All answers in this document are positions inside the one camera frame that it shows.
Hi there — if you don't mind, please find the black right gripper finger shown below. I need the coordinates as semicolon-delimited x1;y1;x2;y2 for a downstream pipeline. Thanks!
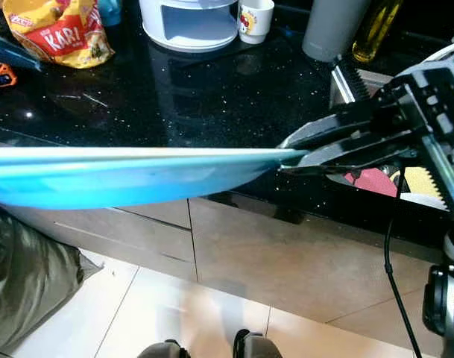
277;129;421;178
281;99;408;151

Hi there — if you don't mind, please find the pink dish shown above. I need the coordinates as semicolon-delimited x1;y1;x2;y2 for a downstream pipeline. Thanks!
342;168;421;199

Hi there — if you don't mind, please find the shallow grey drawer front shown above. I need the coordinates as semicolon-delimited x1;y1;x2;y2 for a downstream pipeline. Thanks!
33;198;194;229

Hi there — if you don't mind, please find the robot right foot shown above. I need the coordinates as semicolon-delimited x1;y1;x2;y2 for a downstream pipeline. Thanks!
233;328;283;358

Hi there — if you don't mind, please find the yellow red snack bag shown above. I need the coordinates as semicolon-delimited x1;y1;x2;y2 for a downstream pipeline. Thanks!
3;0;116;69

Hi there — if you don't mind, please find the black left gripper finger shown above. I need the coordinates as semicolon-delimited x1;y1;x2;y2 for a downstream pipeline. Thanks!
0;34;42;72

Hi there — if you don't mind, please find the grey flask with red logo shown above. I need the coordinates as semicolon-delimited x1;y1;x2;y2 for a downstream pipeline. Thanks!
301;0;373;62

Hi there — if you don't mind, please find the yellow dish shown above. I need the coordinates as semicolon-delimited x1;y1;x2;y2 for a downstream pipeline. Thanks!
402;166;451;201

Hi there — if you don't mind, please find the olive green woven sack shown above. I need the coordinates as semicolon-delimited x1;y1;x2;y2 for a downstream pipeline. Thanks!
0;205;104;356

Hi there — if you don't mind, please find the blue rimmed floral plate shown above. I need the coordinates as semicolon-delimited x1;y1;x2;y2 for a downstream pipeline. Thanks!
0;147;309;210

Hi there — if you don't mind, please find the blue cup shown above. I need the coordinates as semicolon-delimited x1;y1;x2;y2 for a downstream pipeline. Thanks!
98;0;123;27

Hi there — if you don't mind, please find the orange black handheld fan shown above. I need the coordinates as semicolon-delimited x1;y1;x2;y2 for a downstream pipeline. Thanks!
0;61;19;89

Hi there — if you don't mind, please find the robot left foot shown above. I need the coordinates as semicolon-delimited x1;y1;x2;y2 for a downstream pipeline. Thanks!
137;339;194;358

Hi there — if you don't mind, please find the white printed paper cup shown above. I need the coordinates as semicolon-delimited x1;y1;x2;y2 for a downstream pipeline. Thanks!
238;0;276;44

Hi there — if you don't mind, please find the white round two-tier rack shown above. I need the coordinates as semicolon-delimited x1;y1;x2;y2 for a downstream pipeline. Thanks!
139;0;241;53

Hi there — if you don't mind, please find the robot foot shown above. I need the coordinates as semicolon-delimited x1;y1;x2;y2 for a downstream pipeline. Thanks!
233;328;283;358
137;339;194;358

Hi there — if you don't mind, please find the deep grey drawer front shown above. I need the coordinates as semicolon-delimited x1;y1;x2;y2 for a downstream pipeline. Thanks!
48;220;198;281

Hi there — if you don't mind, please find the yellow oil bottle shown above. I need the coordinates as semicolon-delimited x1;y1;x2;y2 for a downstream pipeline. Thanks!
352;0;404;64

